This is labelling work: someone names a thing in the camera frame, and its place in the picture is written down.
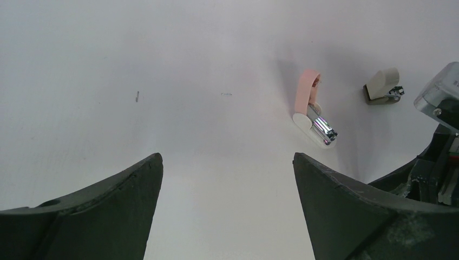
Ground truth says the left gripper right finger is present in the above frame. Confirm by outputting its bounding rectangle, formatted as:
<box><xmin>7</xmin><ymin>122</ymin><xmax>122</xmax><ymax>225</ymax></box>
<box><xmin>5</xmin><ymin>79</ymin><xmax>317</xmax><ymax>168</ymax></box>
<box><xmin>293</xmin><ymin>153</ymin><xmax>458</xmax><ymax>259</ymax></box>

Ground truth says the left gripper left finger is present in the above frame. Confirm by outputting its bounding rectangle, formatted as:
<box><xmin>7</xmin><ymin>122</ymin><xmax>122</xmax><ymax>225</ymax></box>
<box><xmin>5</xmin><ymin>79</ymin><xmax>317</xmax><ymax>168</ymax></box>
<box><xmin>1</xmin><ymin>153</ymin><xmax>163</xmax><ymax>259</ymax></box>

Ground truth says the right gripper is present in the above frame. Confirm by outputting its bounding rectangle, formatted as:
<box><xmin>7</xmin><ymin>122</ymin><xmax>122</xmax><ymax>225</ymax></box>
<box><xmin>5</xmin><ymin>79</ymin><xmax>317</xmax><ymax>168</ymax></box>
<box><xmin>369</xmin><ymin>125</ymin><xmax>456</xmax><ymax>204</ymax></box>

